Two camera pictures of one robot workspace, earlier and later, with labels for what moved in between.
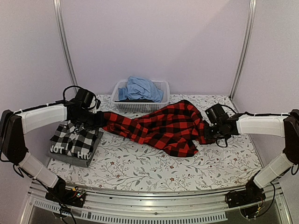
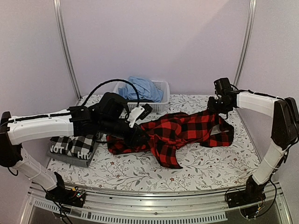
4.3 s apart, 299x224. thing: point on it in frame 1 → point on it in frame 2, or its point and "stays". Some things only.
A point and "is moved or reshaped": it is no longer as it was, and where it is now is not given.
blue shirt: x=138 y=88 stays
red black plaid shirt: x=177 y=129 is moved or reshaped
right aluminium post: x=252 y=12 stays
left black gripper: x=99 y=123 → x=134 y=137
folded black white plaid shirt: x=73 y=140 stays
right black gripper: x=207 y=135 → x=210 y=106
